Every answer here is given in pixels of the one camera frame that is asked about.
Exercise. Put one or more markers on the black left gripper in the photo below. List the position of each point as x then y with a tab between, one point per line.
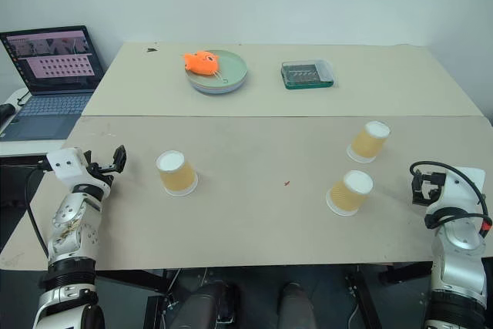
103	175

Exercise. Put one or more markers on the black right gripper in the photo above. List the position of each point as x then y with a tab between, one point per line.
431	192

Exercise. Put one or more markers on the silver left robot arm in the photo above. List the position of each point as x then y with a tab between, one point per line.
73	225

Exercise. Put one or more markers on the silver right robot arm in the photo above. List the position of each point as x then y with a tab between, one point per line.
458	267

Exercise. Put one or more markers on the open grey laptop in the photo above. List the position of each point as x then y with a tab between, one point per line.
58	113

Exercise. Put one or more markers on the tan ribbed paper cup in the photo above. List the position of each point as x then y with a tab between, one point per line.
348	196
178	176
369	144

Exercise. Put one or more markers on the black computer mouse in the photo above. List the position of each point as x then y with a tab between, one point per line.
5	113

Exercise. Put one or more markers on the small black scrap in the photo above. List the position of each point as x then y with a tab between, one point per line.
151	50

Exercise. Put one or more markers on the pale blue plate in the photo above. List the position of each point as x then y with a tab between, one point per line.
217	91

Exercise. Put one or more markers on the orange toy fish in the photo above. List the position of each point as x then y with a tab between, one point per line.
200	62

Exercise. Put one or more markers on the green plate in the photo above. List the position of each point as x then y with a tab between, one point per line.
231	67

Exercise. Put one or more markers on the clear green plastic box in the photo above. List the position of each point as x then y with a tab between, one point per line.
306	74

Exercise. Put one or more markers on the dark rounded shape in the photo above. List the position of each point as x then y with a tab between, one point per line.
296	306
204	306

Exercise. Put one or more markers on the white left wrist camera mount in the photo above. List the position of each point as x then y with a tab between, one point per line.
69	171

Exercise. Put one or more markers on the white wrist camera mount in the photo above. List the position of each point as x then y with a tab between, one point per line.
69	171
466	186

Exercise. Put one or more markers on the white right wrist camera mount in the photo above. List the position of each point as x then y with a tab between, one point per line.
466	186

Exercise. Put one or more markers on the black table frame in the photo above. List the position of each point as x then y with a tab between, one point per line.
362	298

